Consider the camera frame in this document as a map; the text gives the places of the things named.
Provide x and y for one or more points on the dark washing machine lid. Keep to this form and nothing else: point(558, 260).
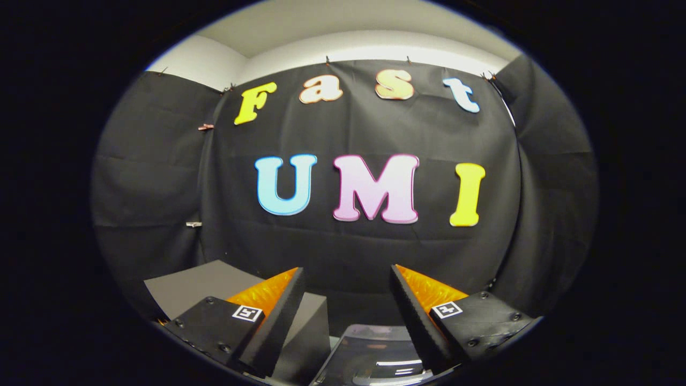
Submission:
point(375, 354)

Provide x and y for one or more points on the pink cloth clip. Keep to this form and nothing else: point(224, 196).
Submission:
point(206, 127)

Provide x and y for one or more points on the black backdrop cloth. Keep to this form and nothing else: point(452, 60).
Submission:
point(348, 128)

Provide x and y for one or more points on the grey cabinet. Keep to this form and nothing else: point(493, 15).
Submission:
point(193, 284)

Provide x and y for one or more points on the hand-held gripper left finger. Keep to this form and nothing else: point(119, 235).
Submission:
point(270, 332)

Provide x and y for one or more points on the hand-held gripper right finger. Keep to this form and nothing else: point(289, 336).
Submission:
point(418, 327)

